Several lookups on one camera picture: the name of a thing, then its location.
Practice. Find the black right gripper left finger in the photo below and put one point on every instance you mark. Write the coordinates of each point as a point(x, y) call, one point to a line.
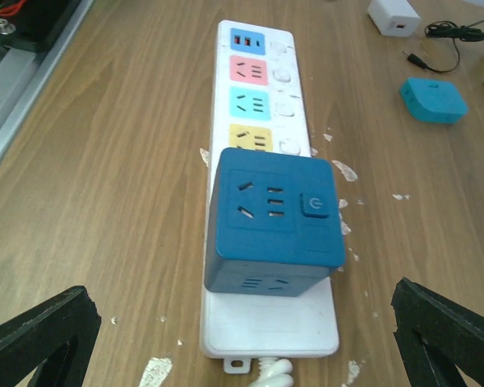
point(52, 341)

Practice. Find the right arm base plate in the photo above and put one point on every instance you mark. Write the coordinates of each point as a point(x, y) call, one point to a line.
point(34, 25)

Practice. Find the white power strip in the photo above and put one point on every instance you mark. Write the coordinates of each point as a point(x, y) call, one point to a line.
point(257, 104)

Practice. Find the small white plug adapter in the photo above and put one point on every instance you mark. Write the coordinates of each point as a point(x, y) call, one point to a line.
point(393, 18)

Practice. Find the aluminium front rail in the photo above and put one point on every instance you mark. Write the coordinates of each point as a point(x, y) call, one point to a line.
point(23, 76)

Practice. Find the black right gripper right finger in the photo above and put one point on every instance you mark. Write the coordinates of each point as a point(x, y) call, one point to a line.
point(438, 339)

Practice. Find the light blue adapter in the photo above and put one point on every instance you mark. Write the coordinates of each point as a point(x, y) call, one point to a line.
point(433, 101)

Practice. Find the blue cube adapter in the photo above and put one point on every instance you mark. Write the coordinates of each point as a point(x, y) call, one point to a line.
point(273, 224)

